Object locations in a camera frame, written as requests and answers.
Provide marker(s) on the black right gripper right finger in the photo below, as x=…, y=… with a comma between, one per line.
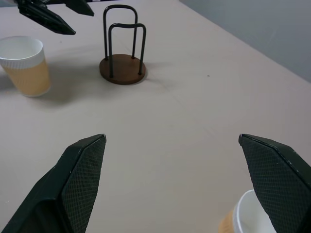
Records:
x=279, y=184

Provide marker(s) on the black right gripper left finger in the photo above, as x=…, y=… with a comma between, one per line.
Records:
x=73, y=184

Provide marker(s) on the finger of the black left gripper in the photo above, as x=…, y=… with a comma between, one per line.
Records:
x=80, y=6
x=48, y=20

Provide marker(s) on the white and tan paper cup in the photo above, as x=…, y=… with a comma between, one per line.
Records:
x=245, y=216
x=26, y=70

